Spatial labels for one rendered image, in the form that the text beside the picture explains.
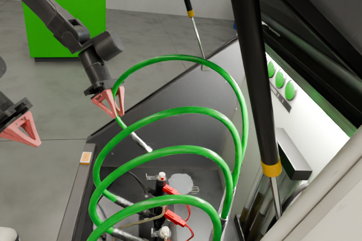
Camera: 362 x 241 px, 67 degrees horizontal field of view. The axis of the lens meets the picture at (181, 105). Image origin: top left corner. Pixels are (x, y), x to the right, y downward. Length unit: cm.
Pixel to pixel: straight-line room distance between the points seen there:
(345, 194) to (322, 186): 2
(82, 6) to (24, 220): 260
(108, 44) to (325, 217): 64
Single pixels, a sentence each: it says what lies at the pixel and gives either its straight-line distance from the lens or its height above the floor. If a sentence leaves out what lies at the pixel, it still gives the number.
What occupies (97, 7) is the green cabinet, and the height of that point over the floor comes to 75.
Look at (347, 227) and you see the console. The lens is 26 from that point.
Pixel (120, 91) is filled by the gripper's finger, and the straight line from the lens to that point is 78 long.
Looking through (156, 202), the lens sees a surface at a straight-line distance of 43.
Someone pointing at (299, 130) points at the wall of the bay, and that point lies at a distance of 66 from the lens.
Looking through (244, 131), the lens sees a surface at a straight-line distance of 69.
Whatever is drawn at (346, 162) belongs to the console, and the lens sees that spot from 26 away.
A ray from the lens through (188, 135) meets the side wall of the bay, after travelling 106.
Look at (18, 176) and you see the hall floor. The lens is 240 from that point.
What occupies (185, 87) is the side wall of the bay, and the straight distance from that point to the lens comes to 94.
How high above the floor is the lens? 165
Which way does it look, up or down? 31 degrees down
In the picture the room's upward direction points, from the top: 9 degrees clockwise
